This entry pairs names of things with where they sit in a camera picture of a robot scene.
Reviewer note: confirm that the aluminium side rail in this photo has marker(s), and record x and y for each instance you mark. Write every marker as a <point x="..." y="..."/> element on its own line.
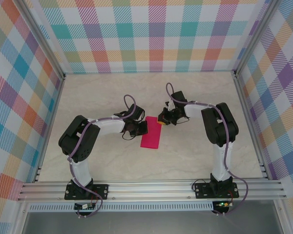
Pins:
<point x="250" y="122"/>
<point x="50" y="122"/>

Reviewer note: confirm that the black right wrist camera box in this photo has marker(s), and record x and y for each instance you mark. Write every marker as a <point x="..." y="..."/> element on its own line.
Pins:
<point x="164" y="114"/>

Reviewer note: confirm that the black labelled electronics module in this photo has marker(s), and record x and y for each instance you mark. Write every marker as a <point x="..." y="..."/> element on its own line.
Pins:
<point x="84" y="206"/>

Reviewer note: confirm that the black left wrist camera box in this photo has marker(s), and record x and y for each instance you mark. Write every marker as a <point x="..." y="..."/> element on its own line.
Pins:
<point x="144" y="127"/>

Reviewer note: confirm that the small circuit board green LED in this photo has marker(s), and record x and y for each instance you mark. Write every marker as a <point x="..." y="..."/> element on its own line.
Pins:
<point x="222" y="204"/>

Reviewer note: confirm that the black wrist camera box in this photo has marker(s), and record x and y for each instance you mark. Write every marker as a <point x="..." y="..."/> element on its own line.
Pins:
<point x="144" y="127"/>
<point x="164" y="114"/>

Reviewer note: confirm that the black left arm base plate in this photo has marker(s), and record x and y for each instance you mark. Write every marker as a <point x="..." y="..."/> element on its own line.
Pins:
<point x="102" y="189"/>

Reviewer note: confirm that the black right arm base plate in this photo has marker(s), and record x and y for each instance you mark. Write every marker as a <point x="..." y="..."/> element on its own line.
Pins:
<point x="200" y="193"/>

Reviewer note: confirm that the aluminium corner post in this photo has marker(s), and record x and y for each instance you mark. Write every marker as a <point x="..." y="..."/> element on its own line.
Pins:
<point x="42" y="39"/>
<point x="254" y="36"/>

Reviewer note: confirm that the pink paper sheet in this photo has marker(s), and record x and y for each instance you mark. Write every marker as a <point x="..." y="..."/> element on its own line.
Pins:
<point x="151" y="134"/>

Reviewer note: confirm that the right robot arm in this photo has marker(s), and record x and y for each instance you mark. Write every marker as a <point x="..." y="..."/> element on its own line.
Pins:
<point x="219" y="126"/>

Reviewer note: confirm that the wide aluminium mounting rail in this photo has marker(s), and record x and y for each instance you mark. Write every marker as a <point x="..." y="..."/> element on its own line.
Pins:
<point x="149" y="190"/>

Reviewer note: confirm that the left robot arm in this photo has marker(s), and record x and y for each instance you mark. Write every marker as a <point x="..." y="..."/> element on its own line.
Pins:
<point x="78" y="136"/>

